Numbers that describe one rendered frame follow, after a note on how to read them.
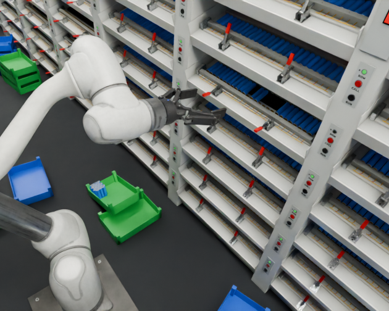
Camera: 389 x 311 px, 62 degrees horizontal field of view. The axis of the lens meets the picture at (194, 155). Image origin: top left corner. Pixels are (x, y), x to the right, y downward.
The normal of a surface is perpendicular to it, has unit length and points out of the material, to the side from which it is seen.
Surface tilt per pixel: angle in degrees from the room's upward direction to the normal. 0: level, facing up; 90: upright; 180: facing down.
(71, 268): 6
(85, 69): 42
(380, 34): 90
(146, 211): 0
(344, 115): 90
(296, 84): 18
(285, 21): 108
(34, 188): 0
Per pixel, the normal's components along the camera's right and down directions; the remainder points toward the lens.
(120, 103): 0.48, -0.42
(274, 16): -0.73, 0.62
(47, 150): 0.08, -0.72
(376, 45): -0.74, 0.42
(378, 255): -0.15, -0.55
